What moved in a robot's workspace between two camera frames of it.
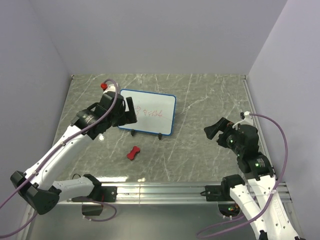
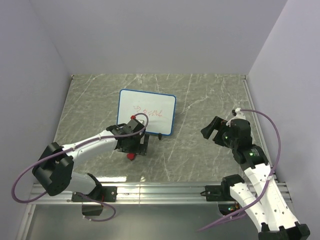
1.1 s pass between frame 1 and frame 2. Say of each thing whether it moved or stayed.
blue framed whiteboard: stayed
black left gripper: moved
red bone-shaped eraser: stayed
